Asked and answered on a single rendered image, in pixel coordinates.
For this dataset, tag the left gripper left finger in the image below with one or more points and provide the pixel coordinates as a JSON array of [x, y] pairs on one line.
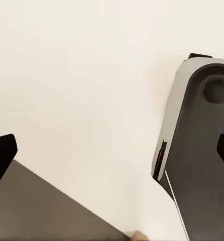
[[8, 150]]

